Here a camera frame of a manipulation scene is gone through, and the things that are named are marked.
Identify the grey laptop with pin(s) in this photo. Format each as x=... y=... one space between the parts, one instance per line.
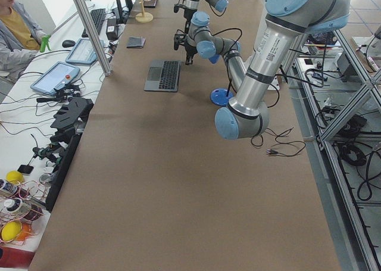
x=163 y=76

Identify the wooden stand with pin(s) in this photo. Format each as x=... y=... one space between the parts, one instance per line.
x=143 y=16

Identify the grey folded cloth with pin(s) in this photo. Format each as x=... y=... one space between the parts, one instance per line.
x=135 y=42

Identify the black power adapter box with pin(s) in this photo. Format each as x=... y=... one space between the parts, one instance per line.
x=112 y=29

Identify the black keyboard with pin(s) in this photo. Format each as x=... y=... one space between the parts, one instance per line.
x=98 y=17

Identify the far blue teach pendant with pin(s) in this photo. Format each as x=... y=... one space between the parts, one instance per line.
x=82 y=54

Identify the blue teach pendant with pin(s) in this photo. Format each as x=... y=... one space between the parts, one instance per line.
x=59 y=75
x=82 y=54

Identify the black computer mouse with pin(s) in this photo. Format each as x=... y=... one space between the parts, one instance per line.
x=68 y=43

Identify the near blue teach pendant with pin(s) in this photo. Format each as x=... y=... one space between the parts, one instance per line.
x=59 y=75

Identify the black tool rack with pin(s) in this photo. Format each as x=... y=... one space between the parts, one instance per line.
x=64 y=124

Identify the green clamp tool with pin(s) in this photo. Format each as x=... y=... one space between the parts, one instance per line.
x=45 y=43

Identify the person in grey jacket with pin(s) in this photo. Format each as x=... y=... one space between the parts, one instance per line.
x=21 y=38

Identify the yellow ball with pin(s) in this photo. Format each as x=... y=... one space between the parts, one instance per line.
x=15 y=176

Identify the aluminium frame post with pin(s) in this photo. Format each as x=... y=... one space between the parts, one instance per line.
x=86 y=19

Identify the aluminium frame rail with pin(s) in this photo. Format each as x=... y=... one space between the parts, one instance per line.
x=338 y=102

